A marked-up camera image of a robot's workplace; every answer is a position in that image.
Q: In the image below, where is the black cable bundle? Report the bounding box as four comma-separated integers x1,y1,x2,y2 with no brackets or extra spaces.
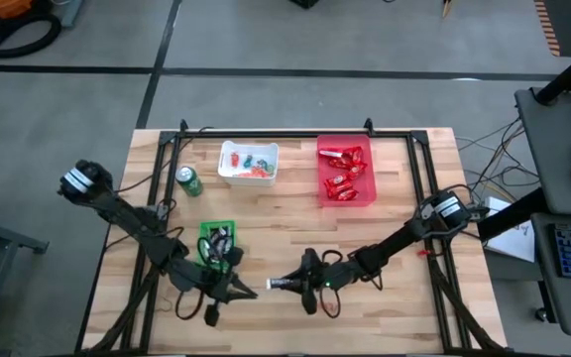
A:
456,116,539,199

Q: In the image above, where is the green plastic basket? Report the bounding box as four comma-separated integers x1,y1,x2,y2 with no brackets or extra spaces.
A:
196,220,238,273

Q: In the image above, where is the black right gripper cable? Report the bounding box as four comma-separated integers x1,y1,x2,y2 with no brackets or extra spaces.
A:
317,249,345,319

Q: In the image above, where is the black vacuum hose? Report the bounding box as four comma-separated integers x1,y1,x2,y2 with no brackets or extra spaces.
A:
0,10,62,60

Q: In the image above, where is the black diagonal pole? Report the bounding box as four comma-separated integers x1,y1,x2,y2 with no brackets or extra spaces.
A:
532,39,571,106

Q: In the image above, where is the orange shop vacuum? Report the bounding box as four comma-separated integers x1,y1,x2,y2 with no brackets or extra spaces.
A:
0,0,35,21

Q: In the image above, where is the green soda can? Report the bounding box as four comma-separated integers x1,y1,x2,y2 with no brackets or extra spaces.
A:
174,165,205,198

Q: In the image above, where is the black diagonal bar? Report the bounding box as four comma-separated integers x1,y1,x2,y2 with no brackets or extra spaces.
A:
477,186,548,243

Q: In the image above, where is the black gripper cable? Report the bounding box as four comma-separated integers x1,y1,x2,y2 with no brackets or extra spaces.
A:
317,249,345,319
173,236,213,321

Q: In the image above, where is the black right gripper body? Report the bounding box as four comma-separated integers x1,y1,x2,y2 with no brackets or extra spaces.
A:
302,247,364,316

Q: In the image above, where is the grey metal box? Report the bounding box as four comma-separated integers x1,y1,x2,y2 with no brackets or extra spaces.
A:
59,0,84,29

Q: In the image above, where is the white paper sheet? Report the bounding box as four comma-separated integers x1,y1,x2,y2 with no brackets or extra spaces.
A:
483,196,536,263

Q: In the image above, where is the red plastic basket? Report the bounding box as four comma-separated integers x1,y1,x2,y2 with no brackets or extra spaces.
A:
316,134,378,208

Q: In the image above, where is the white plastic basket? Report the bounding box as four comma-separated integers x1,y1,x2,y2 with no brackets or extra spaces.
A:
216,140,281,188

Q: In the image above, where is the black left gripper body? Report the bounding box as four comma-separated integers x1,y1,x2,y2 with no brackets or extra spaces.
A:
169,246,246,328

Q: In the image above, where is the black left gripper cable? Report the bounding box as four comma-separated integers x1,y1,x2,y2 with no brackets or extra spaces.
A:
173,236,213,321

